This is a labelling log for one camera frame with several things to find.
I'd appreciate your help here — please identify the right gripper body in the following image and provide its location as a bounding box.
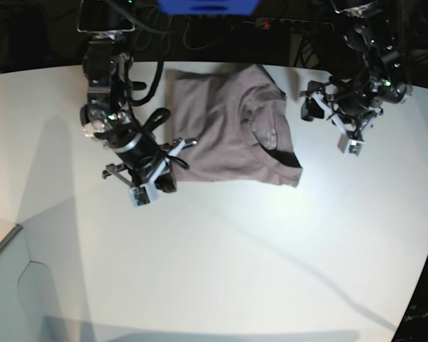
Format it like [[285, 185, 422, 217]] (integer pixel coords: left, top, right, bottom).
[[102, 137, 197, 187]]

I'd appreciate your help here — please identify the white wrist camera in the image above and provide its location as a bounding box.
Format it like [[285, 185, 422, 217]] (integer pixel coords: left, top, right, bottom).
[[128, 183, 158, 207], [337, 134, 364, 156]]

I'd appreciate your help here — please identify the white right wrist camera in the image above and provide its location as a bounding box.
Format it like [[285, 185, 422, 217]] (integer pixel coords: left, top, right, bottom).
[[128, 183, 158, 207]]

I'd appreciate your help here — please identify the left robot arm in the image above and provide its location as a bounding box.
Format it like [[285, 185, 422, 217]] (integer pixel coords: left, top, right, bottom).
[[300, 1, 412, 143]]

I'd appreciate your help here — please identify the black power strip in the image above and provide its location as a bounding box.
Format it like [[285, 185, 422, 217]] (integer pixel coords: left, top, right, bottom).
[[254, 18, 335, 34]]

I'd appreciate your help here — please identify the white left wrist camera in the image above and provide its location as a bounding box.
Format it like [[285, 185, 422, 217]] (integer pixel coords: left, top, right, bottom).
[[337, 134, 364, 156]]

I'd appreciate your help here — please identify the blue plastic bin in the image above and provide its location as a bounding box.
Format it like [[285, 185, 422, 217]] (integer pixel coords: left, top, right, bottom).
[[157, 0, 260, 16]]

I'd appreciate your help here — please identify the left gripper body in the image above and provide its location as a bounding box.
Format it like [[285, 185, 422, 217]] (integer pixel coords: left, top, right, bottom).
[[299, 81, 383, 140]]

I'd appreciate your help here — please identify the mauve t-shirt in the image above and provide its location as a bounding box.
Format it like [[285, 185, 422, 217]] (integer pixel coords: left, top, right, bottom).
[[165, 65, 302, 187]]

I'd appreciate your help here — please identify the grey looped cable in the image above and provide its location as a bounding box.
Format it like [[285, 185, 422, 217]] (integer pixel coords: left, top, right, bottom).
[[133, 10, 236, 51]]

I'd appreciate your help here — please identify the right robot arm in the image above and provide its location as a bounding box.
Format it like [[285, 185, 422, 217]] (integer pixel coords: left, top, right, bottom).
[[77, 1, 195, 196]]

